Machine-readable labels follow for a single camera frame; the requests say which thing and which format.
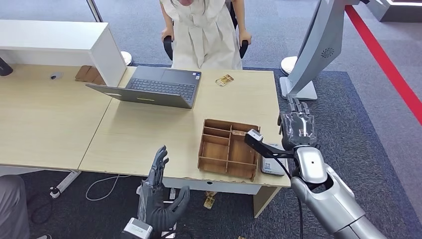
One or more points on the person's left hand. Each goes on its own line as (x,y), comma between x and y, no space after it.
(245,36)

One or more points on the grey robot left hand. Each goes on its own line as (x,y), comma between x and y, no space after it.
(155,207)

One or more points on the person's right hand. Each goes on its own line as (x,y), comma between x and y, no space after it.
(167,32)

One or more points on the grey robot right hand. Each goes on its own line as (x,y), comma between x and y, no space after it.
(298,130)

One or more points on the gold patterned card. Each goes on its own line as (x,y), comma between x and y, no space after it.
(224,80)

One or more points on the brown room key card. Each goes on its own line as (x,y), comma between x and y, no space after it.
(239,133)

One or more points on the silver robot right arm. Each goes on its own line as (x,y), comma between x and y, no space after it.
(329,198)

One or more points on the person's right forearm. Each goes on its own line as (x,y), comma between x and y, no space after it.
(166,16)

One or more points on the person's left forearm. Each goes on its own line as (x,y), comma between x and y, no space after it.
(240,16)

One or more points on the person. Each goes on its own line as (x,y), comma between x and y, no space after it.
(204,36)

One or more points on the white card reader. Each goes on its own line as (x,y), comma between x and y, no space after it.
(272,166)

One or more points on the gold card on carpet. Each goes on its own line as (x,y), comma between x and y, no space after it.
(209,200)

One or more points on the dark grey floor rug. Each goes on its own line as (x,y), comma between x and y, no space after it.
(346,132)

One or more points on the white round floor base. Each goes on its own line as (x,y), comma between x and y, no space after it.
(127,58)
(288,64)

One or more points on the dark grey laptop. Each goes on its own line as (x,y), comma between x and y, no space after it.
(158,85)

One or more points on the metal pole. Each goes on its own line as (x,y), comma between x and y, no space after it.
(94,10)

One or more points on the grey kiosk stand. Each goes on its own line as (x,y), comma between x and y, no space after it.
(323,36)

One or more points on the wooden compartment tray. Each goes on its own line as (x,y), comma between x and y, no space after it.
(214,155)

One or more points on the brown wooden pieces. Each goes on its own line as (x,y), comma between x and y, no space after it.
(87,74)

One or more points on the white power strip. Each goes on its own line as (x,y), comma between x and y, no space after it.
(64,183)

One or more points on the white desk shelf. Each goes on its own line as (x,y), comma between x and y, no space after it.
(49,36)

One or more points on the grey desk grommet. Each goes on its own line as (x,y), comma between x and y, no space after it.
(55,76)

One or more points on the grey fabric object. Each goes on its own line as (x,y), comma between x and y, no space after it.
(13,211)

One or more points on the white display platform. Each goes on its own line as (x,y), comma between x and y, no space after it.
(395,11)

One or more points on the black desk object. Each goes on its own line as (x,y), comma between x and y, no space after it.
(4,68)

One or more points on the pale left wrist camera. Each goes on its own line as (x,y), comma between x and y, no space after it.
(137,229)

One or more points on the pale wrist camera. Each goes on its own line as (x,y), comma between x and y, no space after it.
(254,135)
(137,229)

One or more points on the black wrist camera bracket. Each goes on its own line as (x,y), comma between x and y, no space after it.
(263,150)

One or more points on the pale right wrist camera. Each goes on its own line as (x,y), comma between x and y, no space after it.
(254,135)

